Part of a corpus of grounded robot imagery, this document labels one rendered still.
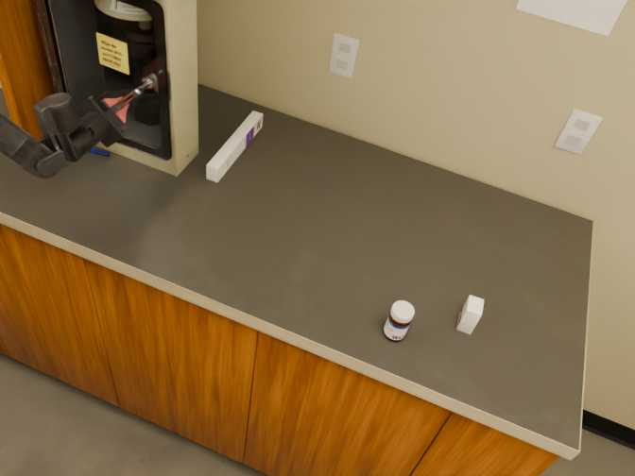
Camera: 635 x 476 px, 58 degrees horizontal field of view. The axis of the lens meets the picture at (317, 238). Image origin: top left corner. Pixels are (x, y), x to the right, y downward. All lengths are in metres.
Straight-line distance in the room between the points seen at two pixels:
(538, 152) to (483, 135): 0.15
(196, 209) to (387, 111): 0.61
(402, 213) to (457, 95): 0.34
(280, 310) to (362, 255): 0.26
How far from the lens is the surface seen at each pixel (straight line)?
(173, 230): 1.37
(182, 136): 1.46
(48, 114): 1.22
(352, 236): 1.40
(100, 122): 1.29
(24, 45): 1.54
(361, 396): 1.35
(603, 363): 2.21
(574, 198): 1.73
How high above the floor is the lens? 1.94
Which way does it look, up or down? 46 degrees down
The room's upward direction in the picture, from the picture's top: 11 degrees clockwise
